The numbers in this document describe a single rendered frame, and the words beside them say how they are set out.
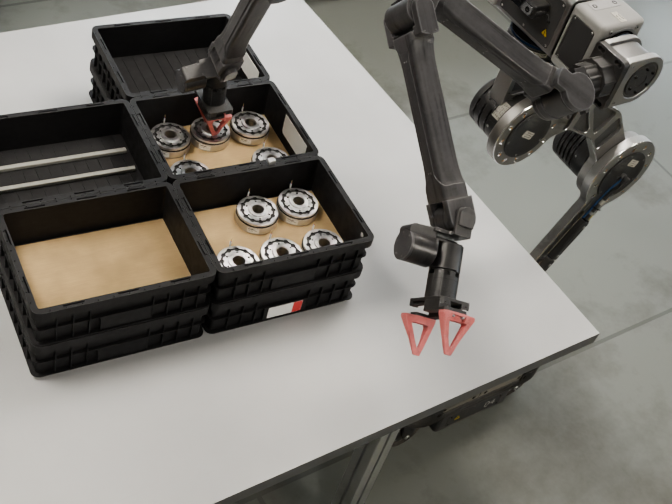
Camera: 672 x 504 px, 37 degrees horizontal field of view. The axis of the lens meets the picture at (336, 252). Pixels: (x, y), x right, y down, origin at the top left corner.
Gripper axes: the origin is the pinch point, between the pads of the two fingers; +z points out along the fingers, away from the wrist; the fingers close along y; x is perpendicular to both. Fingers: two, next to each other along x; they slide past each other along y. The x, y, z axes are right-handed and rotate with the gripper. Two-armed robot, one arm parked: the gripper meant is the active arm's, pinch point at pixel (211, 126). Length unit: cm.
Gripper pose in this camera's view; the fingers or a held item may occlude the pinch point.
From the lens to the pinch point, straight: 262.1
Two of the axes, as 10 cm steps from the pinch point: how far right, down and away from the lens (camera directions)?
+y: 4.4, 7.1, -5.5
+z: -1.6, 6.7, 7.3
